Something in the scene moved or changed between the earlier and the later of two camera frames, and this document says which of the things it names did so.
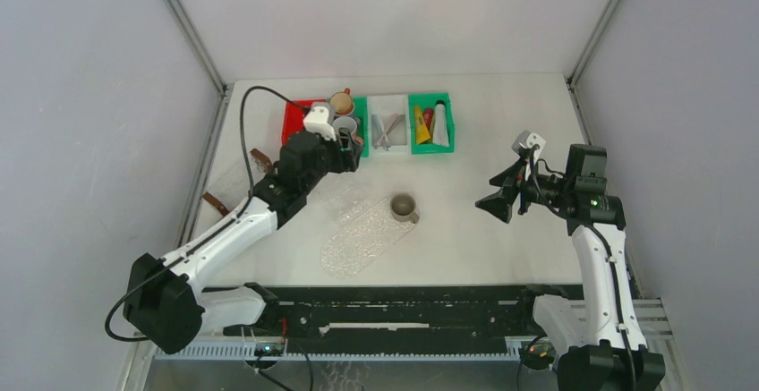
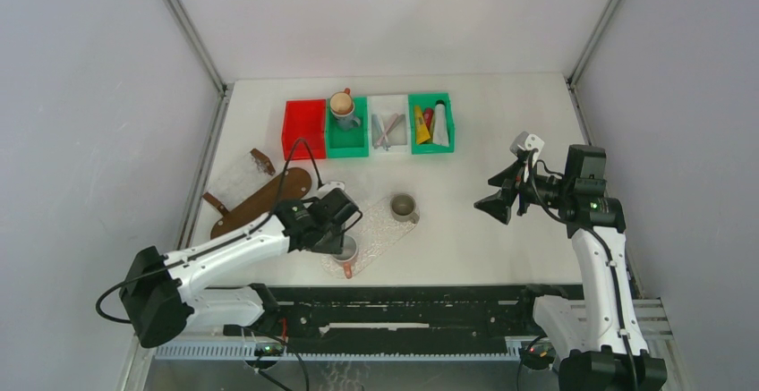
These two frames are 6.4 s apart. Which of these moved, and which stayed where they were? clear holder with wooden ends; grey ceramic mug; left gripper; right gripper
Moved: left gripper
Stayed: grey ceramic mug; right gripper; clear holder with wooden ends
